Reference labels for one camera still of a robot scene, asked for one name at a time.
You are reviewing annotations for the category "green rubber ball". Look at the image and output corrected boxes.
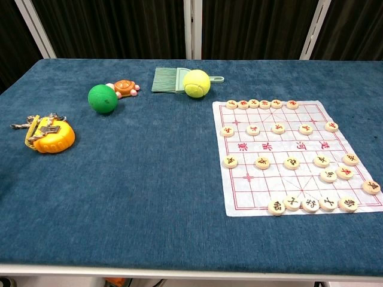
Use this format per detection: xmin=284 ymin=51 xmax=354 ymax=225
xmin=87 ymin=84 xmax=119 ymax=115

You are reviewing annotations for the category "blue felt table cloth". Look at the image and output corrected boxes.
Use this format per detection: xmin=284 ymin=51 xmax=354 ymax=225
xmin=0 ymin=58 xmax=383 ymax=268

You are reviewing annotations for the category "dark pleated curtain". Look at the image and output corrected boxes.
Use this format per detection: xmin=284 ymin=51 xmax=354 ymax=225
xmin=0 ymin=0 xmax=383 ymax=95

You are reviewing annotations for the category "braided rope toy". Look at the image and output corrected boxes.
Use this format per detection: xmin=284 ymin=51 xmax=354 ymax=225
xmin=10 ymin=112 xmax=68 ymax=144

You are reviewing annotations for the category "white paper xiangqi board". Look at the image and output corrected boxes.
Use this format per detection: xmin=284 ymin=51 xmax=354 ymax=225
xmin=212 ymin=99 xmax=383 ymax=218

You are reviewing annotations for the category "black-marked wooden chess piece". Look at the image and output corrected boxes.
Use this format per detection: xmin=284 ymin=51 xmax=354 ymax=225
xmin=268 ymin=199 xmax=286 ymax=216
xmin=362 ymin=179 xmax=381 ymax=196
xmin=223 ymin=155 xmax=239 ymax=169
xmin=282 ymin=194 xmax=302 ymax=212
xmin=284 ymin=156 xmax=300 ymax=171
xmin=342 ymin=152 xmax=360 ymax=167
xmin=314 ymin=155 xmax=330 ymax=169
xmin=320 ymin=169 xmax=338 ymax=184
xmin=319 ymin=196 xmax=339 ymax=213
xmin=255 ymin=156 xmax=271 ymax=170
xmin=301 ymin=197 xmax=320 ymax=214
xmin=338 ymin=196 xmax=359 ymax=213

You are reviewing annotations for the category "yellow tennis ball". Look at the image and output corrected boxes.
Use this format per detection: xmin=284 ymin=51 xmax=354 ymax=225
xmin=183 ymin=69 xmax=211 ymax=99

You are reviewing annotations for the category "mint green hand brush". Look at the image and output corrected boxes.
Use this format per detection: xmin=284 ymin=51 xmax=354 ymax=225
xmin=151 ymin=67 xmax=225 ymax=94

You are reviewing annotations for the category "white table edge rail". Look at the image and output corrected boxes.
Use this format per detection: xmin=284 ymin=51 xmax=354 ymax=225
xmin=0 ymin=263 xmax=383 ymax=283

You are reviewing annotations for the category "white metal frame post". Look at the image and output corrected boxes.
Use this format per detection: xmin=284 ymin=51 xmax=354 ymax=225
xmin=14 ymin=0 xmax=57 ymax=59
xmin=299 ymin=0 xmax=332 ymax=60
xmin=183 ymin=0 xmax=203 ymax=60

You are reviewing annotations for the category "orange turtle toy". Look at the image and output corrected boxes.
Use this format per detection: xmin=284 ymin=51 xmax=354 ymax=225
xmin=106 ymin=78 xmax=141 ymax=99

